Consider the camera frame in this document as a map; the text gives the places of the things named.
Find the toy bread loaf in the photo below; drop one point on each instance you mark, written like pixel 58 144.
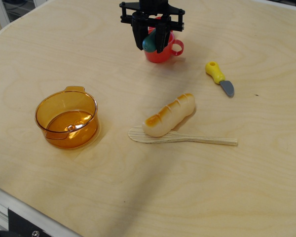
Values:
pixel 169 116

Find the red toy tomato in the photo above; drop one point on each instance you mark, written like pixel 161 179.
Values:
pixel 155 25

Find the green toy cucumber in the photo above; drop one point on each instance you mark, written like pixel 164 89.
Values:
pixel 149 43

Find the red plastic cup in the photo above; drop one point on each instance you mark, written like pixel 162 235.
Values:
pixel 175 47

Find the black corner bracket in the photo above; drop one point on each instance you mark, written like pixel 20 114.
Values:
pixel 23 227

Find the orange transparent plastic pot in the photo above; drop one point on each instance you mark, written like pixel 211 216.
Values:
pixel 68 119

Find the aluminium table frame rail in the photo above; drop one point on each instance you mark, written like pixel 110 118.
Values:
pixel 52 227

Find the yellow handled toy knife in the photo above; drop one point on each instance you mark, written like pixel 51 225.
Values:
pixel 212 68

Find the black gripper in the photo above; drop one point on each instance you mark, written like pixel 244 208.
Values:
pixel 138 15

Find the wooden spatula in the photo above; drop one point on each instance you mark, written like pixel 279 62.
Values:
pixel 137 134

